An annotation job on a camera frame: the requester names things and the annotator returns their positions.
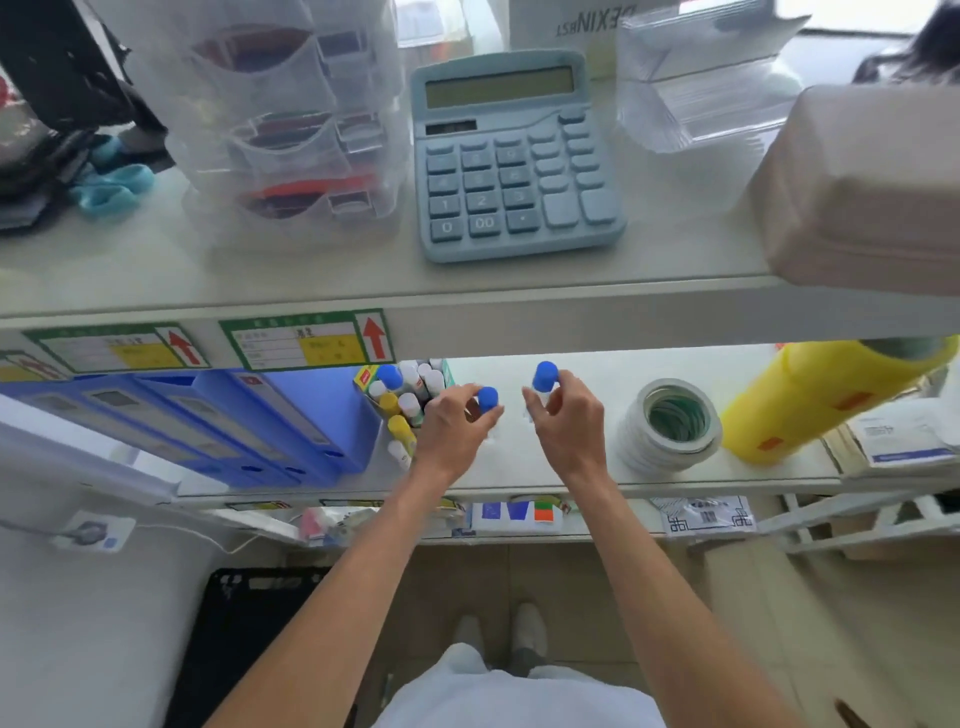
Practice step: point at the green shelf label red arrow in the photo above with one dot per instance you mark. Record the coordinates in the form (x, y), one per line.
(300, 341)
(112, 349)

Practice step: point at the person's right thumb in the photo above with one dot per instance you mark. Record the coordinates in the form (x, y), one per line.
(536, 409)

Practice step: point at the white wall socket plug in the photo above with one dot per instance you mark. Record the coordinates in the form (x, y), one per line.
(91, 531)

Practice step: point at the clear plastic drawer organizer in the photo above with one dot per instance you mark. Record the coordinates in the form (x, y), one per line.
(277, 120)

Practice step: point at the clear plastic display boxes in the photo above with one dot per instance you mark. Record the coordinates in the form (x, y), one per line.
(705, 82)

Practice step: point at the white shelf unit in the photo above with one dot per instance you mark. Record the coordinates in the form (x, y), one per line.
(525, 307)

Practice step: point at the person's left hand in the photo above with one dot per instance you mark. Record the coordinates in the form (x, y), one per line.
(444, 435)

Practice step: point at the pink small packet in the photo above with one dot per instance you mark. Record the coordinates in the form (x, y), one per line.
(315, 523)

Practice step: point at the person's left forearm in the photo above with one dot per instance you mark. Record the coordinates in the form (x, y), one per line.
(352, 600)

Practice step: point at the stack of white tape rolls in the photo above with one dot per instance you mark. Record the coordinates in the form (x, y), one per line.
(671, 427)

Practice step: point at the box of many glue sticks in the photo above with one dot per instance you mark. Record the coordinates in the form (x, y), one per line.
(401, 405)

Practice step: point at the white paper packet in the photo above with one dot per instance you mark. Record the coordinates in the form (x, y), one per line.
(904, 439)

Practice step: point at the colourful small box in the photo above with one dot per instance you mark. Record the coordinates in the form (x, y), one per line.
(517, 516)

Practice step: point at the person's white shoe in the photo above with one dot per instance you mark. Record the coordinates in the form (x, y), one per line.
(469, 634)
(529, 634)

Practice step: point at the person's right hand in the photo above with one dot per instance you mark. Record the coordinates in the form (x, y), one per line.
(574, 439)

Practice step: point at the person's right forearm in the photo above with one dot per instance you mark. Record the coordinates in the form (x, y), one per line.
(660, 592)

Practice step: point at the blue file box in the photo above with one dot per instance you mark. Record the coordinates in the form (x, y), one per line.
(217, 427)
(97, 427)
(307, 412)

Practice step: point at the yellow plastic bottle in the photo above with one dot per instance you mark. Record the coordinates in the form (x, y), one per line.
(810, 397)

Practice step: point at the beige lidded box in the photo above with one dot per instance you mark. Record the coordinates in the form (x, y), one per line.
(862, 187)

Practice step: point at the white cardboard box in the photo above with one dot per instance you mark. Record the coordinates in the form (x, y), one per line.
(570, 26)

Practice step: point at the light blue desk calculator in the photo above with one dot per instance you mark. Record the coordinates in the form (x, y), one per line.
(510, 165)

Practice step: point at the black plastic crate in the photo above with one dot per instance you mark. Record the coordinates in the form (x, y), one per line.
(240, 637)

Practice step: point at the person's left thumb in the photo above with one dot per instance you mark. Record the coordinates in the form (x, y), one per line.
(487, 424)

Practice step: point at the person's white garment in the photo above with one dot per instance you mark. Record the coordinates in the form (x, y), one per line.
(517, 697)

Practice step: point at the white printed label sheet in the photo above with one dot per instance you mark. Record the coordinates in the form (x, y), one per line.
(705, 516)

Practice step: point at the black bag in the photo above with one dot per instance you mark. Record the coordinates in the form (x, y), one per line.
(52, 90)

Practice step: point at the blue-capped single glue stick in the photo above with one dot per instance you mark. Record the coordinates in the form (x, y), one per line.
(545, 375)
(488, 398)

